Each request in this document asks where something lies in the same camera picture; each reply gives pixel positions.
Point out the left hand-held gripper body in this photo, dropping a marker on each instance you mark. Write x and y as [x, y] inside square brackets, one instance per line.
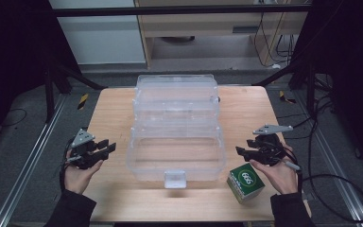
[86, 154]

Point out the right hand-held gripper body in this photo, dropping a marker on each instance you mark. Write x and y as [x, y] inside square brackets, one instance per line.
[269, 149]

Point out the green and white box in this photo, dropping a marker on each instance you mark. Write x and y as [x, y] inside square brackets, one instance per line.
[247, 182]

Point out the clear plastic storage box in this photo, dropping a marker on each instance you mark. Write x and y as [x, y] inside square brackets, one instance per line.
[176, 151]

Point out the person's left hand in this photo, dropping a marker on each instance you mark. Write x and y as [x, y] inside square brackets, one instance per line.
[77, 179]

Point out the person's right hand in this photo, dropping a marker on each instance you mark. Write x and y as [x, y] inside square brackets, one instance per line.
[280, 178]

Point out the yellow-black floor tape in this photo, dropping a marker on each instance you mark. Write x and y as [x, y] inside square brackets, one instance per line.
[283, 95]
[82, 101]

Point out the black metal stand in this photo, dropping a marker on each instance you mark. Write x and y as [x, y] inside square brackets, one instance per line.
[310, 91]
[48, 94]

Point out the white plug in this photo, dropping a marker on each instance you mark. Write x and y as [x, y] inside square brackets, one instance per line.
[276, 66]

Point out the white cabinet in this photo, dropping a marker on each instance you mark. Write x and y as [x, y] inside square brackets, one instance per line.
[100, 41]

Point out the black curtain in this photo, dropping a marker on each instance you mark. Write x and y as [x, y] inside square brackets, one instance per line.
[12, 47]
[353, 47]

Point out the light wooden desk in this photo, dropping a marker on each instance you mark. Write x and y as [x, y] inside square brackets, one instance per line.
[201, 23]

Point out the black horizontal bar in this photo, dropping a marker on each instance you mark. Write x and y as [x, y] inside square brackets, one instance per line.
[107, 12]

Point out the aluminium floor rail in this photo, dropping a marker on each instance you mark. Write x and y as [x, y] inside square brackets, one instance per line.
[28, 164]
[327, 148]

